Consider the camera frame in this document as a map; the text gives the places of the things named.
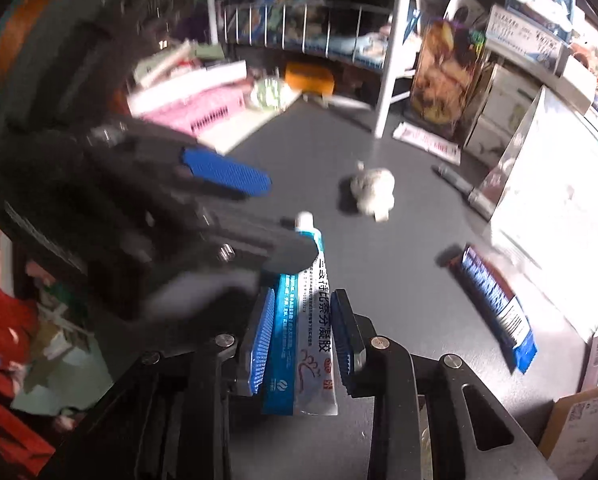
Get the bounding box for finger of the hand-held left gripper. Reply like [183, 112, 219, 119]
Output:
[91, 116, 273, 200]
[143, 194, 321, 311]

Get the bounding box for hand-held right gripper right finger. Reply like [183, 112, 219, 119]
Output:
[330, 289, 556, 480]

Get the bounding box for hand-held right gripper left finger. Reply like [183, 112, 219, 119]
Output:
[44, 287, 278, 480]

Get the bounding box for white blue ointment tube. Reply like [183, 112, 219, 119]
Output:
[261, 211, 340, 417]

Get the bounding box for pink plastic basket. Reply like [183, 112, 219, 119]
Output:
[129, 85, 260, 137]

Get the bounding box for green white round packet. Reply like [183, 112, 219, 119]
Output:
[251, 77, 293, 111]

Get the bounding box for white flat carton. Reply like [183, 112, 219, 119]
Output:
[129, 60, 250, 112]

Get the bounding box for small grey plush toy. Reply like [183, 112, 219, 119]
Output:
[350, 161, 397, 222]

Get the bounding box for orange block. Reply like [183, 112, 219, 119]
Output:
[284, 61, 336, 97]

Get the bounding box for person's red clothing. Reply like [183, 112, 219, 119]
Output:
[0, 275, 56, 477]

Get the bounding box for brown blue snack bar packet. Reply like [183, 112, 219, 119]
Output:
[449, 244, 538, 375]

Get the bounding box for blue printed packet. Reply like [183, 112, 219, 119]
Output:
[236, 0, 330, 43]

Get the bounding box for dark grey pen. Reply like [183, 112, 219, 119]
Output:
[431, 164, 495, 221]

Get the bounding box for white metal shelf rack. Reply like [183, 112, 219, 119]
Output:
[204, 0, 421, 139]

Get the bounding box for large white box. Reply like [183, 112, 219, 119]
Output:
[482, 85, 598, 343]

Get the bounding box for brown cardboard box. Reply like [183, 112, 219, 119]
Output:
[538, 387, 598, 480]

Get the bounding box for beige carton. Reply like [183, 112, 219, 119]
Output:
[466, 62, 541, 167]

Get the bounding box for white label card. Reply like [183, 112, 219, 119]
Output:
[486, 5, 566, 74]

